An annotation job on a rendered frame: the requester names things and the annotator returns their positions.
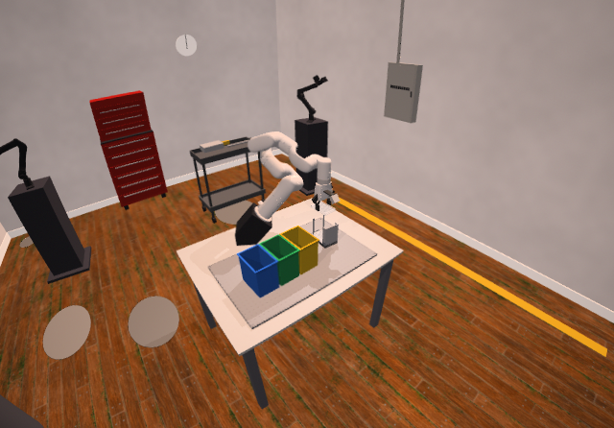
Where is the green bin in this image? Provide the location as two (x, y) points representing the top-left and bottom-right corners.
(259, 234), (300, 286)

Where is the blue bin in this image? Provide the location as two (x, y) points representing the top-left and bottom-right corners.
(237, 244), (279, 298)

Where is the yellow bin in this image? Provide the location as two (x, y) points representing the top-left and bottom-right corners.
(279, 226), (319, 274)

